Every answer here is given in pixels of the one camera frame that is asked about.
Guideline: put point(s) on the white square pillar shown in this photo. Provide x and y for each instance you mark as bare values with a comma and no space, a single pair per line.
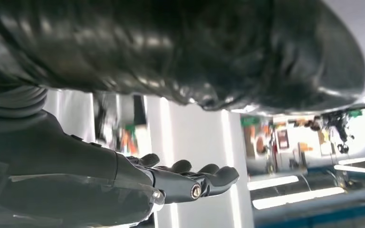
195,151

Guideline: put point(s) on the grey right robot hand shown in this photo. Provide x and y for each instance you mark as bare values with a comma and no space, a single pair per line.
59,163

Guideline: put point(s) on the black glossy wrinkled cover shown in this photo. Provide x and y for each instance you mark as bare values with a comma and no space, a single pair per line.
170,47

